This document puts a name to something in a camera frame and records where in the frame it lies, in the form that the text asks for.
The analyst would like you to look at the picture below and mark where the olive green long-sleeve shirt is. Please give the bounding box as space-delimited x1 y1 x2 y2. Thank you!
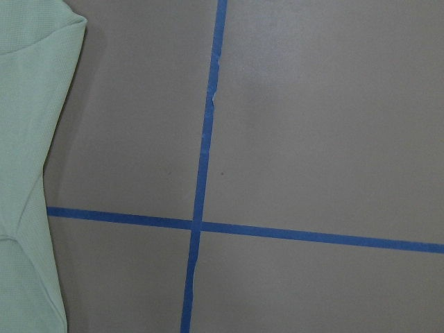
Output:
1 1 87 332

